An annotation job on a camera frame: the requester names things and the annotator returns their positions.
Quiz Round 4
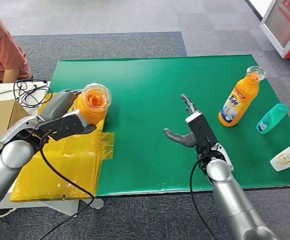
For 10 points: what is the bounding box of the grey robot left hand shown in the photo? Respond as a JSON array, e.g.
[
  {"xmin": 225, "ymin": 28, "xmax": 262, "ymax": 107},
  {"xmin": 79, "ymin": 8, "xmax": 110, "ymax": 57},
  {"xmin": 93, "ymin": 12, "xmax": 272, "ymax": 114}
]
[{"xmin": 39, "ymin": 88, "xmax": 97, "ymax": 135}]

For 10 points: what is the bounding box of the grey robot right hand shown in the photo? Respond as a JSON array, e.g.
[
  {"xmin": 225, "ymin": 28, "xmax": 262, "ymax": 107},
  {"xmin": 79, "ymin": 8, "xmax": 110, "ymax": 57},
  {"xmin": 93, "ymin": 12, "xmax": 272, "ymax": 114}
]
[{"xmin": 163, "ymin": 94, "xmax": 198, "ymax": 149}]

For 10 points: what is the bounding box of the orange detergent bottle clear cap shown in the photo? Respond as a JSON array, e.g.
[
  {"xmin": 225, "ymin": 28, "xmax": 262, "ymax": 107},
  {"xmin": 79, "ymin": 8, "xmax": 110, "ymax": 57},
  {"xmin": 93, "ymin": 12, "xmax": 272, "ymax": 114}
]
[{"xmin": 73, "ymin": 82, "xmax": 113, "ymax": 127}]

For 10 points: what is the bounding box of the orange Tide bottle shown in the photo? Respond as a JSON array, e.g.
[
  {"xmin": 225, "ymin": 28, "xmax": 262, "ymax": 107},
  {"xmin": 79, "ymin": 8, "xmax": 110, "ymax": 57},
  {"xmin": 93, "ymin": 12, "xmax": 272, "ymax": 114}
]
[{"xmin": 217, "ymin": 66, "xmax": 267, "ymax": 128}]

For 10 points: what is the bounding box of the teal plastic bottle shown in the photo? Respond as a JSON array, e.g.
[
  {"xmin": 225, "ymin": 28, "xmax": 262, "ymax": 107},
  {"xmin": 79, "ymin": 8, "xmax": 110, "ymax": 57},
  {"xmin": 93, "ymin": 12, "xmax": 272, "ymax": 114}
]
[{"xmin": 256, "ymin": 103, "xmax": 289, "ymax": 136}]

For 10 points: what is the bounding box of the white shampoo bottle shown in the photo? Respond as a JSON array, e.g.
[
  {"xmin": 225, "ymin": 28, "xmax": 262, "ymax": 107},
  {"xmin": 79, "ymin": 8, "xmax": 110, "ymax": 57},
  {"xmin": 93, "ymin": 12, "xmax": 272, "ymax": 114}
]
[{"xmin": 270, "ymin": 137, "xmax": 290, "ymax": 172}]

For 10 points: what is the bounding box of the green table mat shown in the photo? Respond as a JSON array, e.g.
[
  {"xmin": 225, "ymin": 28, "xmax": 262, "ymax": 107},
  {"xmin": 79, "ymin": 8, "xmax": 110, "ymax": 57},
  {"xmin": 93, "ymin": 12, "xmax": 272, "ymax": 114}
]
[{"xmin": 49, "ymin": 54, "xmax": 290, "ymax": 197}]

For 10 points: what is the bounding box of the yellow taped cardboard tray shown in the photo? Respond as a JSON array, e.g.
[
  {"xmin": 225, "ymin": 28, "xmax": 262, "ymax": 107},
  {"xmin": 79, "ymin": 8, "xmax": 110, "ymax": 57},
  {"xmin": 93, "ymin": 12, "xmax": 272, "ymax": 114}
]
[{"xmin": 10, "ymin": 89, "xmax": 115, "ymax": 203}]

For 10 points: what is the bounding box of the white side table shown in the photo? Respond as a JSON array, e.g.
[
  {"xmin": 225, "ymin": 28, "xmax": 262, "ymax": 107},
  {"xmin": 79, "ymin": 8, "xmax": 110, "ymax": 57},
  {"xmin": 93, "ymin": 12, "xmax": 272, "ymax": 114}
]
[{"xmin": 0, "ymin": 81, "xmax": 79, "ymax": 218}]

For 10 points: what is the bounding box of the person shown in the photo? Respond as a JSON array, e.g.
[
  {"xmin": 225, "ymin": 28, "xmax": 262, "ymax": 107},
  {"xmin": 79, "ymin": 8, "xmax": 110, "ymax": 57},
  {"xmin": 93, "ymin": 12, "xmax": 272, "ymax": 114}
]
[{"xmin": 0, "ymin": 7, "xmax": 33, "ymax": 84}]

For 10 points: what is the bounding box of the white table foot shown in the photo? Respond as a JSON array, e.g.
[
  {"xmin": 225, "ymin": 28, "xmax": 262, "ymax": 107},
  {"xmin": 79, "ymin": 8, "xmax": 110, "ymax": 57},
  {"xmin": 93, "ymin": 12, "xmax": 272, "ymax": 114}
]
[{"xmin": 82, "ymin": 198, "xmax": 104, "ymax": 211}]

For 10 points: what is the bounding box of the red and white display cabinet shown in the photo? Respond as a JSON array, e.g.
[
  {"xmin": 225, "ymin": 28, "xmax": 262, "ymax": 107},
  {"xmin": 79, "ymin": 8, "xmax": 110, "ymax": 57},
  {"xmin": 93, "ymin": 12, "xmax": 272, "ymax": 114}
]
[{"xmin": 259, "ymin": 0, "xmax": 290, "ymax": 60}]

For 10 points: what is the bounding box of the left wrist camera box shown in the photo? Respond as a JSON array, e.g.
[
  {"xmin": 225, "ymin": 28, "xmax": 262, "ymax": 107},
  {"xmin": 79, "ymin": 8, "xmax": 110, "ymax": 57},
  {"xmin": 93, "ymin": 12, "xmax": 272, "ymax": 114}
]
[{"xmin": 36, "ymin": 110, "xmax": 97, "ymax": 143}]

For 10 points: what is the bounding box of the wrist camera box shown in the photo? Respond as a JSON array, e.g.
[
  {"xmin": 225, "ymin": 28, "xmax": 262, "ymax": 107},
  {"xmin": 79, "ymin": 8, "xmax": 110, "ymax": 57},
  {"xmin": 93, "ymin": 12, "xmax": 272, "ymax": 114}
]
[
  {"xmin": 36, "ymin": 110, "xmax": 97, "ymax": 143},
  {"xmin": 184, "ymin": 110, "xmax": 219, "ymax": 155}
]

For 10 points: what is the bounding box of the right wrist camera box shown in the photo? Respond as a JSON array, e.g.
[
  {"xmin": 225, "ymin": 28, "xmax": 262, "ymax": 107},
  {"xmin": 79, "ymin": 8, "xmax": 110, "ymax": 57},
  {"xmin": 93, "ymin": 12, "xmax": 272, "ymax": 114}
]
[{"xmin": 184, "ymin": 110, "xmax": 219, "ymax": 155}]

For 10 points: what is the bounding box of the coiled black cable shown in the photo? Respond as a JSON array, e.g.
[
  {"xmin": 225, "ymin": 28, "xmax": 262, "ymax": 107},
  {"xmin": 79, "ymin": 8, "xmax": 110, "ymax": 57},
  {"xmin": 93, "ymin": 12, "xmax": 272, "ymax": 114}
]
[{"xmin": 0, "ymin": 79, "xmax": 54, "ymax": 109}]

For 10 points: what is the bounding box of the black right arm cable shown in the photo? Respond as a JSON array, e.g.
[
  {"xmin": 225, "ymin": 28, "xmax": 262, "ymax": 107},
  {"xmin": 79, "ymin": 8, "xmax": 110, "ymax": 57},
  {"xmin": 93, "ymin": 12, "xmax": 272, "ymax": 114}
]
[{"xmin": 189, "ymin": 153, "xmax": 220, "ymax": 240}]

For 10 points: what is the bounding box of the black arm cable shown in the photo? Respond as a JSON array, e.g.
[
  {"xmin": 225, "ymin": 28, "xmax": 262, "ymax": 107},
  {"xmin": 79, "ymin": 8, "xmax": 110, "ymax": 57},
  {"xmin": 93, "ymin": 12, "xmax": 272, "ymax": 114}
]
[
  {"xmin": 37, "ymin": 130, "xmax": 95, "ymax": 240},
  {"xmin": 189, "ymin": 153, "xmax": 220, "ymax": 240}
]

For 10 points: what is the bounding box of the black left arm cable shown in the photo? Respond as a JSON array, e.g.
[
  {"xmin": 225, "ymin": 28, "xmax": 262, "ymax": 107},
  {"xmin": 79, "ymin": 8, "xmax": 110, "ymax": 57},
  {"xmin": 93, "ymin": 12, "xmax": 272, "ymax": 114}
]
[{"xmin": 37, "ymin": 130, "xmax": 95, "ymax": 240}]

